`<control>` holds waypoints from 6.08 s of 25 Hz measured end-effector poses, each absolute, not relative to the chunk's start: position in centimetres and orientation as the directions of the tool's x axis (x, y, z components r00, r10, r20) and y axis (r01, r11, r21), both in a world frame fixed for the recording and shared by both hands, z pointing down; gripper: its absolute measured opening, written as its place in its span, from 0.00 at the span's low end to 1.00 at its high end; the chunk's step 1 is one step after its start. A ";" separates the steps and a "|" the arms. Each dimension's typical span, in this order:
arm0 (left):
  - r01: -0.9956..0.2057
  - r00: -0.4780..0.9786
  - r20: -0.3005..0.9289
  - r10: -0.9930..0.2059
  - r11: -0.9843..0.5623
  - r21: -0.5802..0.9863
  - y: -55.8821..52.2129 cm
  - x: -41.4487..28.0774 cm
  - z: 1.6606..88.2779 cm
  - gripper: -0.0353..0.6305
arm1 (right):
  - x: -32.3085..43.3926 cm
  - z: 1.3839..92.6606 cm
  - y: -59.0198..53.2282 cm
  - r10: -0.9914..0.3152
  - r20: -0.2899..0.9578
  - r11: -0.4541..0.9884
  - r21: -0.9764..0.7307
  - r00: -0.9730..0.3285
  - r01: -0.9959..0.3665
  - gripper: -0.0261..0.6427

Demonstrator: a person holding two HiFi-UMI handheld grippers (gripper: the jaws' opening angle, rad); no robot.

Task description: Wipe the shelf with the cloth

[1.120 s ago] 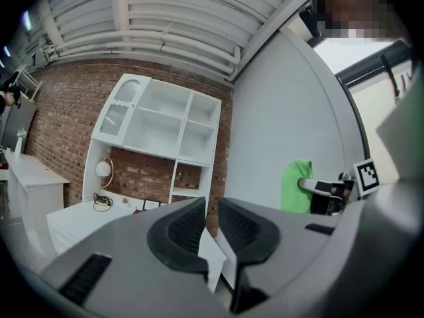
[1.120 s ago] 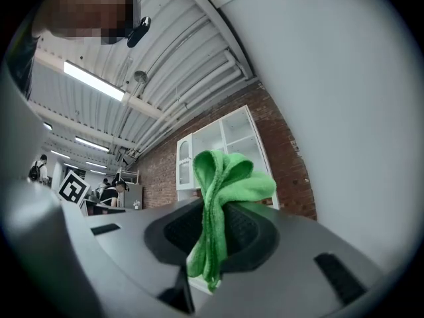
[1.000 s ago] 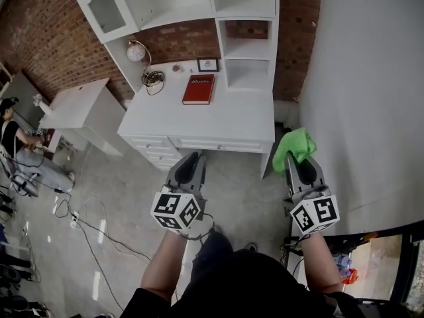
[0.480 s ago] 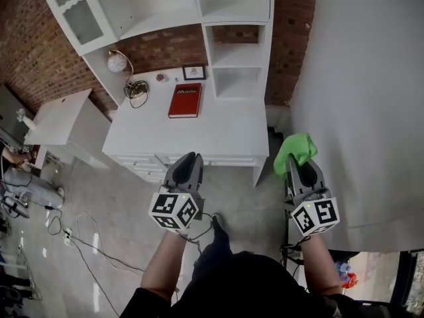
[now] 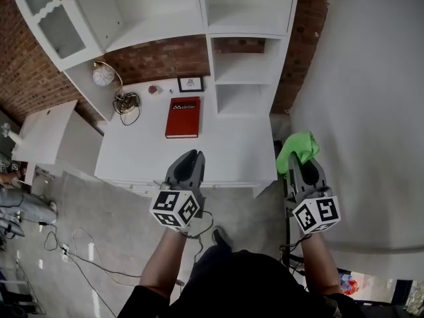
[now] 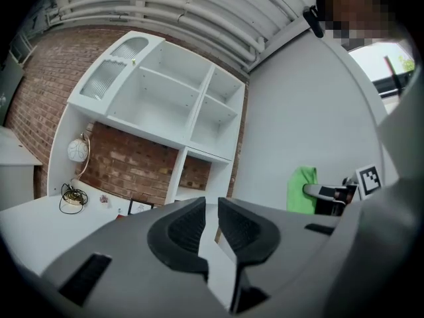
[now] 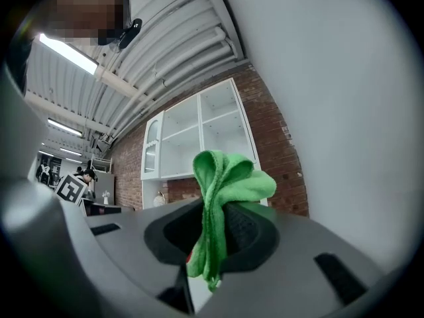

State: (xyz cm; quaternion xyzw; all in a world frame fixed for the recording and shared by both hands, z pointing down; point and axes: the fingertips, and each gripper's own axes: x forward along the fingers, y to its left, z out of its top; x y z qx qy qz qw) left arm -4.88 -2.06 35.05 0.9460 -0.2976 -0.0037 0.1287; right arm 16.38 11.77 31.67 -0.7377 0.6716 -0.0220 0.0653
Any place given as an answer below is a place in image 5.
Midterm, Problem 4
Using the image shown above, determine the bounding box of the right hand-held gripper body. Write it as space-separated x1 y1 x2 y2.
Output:
284 185 343 235

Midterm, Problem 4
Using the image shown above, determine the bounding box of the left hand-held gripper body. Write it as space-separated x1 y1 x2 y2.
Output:
149 176 208 229

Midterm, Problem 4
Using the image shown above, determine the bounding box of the white shelf unit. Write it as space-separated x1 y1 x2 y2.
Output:
9 0 301 199

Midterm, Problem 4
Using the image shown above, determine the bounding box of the green cloth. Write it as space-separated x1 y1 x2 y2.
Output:
275 130 321 180

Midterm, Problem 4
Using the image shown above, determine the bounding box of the person's left forearm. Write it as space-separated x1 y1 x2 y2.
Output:
138 225 197 300

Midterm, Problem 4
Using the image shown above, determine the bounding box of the person's right forearm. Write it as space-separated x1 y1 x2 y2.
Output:
297 229 345 297

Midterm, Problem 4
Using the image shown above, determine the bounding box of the red book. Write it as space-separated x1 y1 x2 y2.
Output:
164 95 201 140

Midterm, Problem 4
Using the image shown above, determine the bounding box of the person's black shoe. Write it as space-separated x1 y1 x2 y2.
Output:
211 226 233 254

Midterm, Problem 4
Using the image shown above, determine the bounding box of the red and blue bundle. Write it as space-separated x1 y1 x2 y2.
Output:
338 270 361 295

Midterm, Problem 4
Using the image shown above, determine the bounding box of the person's black clothing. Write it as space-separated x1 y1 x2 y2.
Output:
115 247 367 318

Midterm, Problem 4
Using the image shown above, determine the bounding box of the white globe lamp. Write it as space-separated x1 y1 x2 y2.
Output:
91 60 124 99

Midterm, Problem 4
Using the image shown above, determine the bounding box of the white low cabinet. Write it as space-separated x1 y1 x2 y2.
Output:
11 99 104 179

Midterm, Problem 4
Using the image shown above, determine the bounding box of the white glass cabinet door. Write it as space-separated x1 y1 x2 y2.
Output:
9 0 105 73

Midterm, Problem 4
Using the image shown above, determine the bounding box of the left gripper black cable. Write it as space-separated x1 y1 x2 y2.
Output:
180 209 215 265

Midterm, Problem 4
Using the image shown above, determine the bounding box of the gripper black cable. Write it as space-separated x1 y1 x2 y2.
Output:
279 177 309 278
180 209 215 265

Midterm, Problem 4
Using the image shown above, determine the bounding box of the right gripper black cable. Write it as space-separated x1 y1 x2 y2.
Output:
279 177 309 278

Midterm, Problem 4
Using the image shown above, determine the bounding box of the coiled black lamp cable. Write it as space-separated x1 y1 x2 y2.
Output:
112 91 142 127

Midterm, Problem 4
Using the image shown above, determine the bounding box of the black picture frame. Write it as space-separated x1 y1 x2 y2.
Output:
176 75 205 93

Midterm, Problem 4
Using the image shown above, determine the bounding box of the white floor cable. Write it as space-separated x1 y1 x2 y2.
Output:
70 227 142 279

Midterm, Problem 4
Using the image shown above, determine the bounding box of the black floor cable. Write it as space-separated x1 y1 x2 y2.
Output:
42 222 117 318

